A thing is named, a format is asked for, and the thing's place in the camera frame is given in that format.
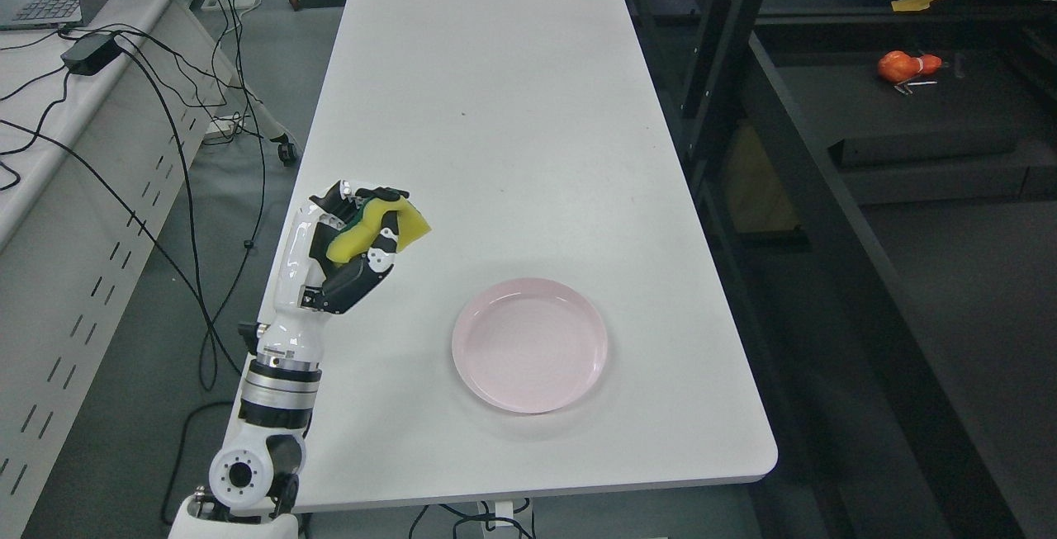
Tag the white power strip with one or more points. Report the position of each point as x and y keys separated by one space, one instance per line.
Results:
x=223 y=127

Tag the black metal rack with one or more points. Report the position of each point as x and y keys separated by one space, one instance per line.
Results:
x=888 y=249

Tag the white rectangular table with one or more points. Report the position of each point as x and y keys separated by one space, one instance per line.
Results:
x=530 y=136

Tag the white perforated side desk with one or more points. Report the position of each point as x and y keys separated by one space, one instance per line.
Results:
x=100 y=161

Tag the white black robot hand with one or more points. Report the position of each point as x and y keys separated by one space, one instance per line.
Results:
x=310 y=288

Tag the green yellow sponge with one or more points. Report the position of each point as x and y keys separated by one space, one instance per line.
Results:
x=400 y=216

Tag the white robot forearm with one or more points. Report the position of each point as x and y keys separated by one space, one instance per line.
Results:
x=254 y=479

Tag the pink round plate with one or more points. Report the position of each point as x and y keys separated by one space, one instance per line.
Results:
x=530 y=346

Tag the black power adapter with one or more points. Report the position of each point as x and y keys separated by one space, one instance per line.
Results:
x=90 y=54

